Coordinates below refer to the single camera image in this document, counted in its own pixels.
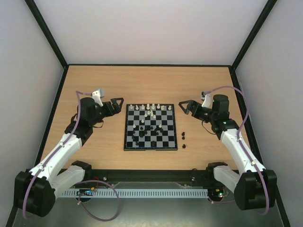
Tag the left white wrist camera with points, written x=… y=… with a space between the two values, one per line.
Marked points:
x=97 y=95

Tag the black frame post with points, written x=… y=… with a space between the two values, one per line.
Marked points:
x=46 y=31
x=254 y=31

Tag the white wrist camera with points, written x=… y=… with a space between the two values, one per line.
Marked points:
x=97 y=95
x=206 y=98

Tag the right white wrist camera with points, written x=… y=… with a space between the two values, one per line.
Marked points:
x=206 y=98

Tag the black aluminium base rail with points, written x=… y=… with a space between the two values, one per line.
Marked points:
x=192 y=177

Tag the light blue slotted cable duct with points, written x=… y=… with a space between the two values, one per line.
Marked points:
x=137 y=193

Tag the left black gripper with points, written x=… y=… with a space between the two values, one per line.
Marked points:
x=117 y=109

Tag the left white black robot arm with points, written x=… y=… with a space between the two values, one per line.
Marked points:
x=36 y=190

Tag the black magnetic chess board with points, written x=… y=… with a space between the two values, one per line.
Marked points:
x=159 y=126

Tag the black frame post left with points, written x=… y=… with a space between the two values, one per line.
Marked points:
x=46 y=31

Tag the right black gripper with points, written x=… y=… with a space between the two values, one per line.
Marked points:
x=191 y=108

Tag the black frame post right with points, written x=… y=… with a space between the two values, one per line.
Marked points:
x=254 y=31

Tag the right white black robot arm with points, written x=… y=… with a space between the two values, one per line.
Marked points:
x=253 y=186

